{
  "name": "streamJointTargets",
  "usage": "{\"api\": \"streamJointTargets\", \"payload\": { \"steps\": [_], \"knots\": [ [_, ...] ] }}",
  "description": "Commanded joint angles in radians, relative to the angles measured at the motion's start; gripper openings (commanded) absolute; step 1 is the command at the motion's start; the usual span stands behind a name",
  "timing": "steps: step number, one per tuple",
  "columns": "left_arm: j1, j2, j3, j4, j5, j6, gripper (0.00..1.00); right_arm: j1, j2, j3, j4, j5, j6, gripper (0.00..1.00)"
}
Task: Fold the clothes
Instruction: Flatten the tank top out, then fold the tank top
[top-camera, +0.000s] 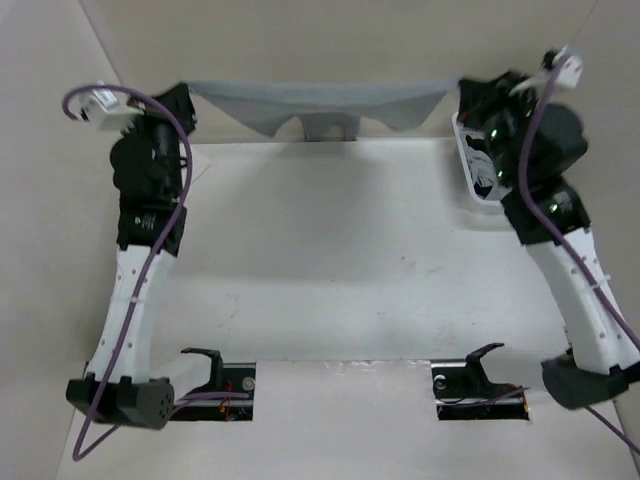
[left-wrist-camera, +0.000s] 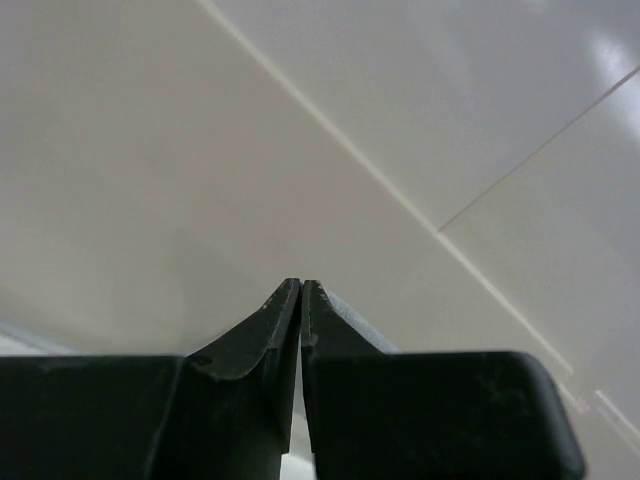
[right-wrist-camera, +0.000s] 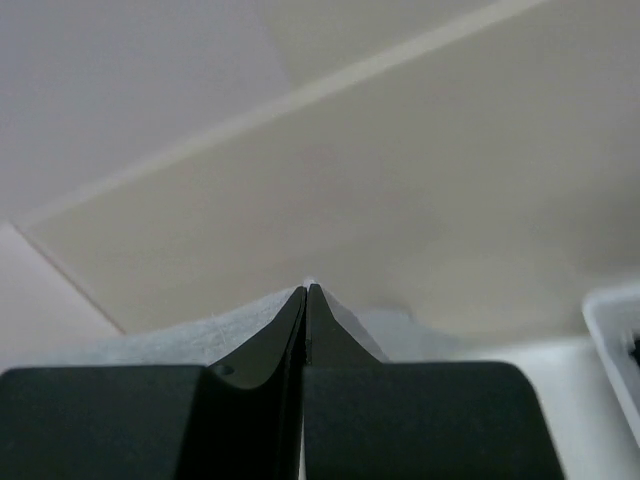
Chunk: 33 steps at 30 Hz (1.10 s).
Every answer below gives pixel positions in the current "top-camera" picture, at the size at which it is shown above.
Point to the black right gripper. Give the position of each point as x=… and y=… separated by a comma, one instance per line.
x=475, y=100

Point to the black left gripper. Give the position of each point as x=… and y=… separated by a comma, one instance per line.
x=179, y=100

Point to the grey tank top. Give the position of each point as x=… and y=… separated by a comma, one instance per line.
x=264, y=107

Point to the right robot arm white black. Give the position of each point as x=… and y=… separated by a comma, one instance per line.
x=530, y=142

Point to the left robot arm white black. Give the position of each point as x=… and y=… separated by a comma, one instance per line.
x=117, y=387

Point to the white tank top in basket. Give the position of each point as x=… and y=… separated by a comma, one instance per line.
x=483, y=174

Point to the white plastic laundry basket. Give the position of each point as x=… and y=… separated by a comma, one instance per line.
x=487, y=207

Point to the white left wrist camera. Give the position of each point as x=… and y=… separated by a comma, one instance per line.
x=101, y=108

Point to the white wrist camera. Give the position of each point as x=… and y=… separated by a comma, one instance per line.
x=567, y=62
x=101, y=108

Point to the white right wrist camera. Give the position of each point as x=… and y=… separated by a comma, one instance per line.
x=567, y=62

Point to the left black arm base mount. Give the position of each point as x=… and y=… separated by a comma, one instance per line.
x=227, y=395

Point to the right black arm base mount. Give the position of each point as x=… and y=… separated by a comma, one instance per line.
x=463, y=391

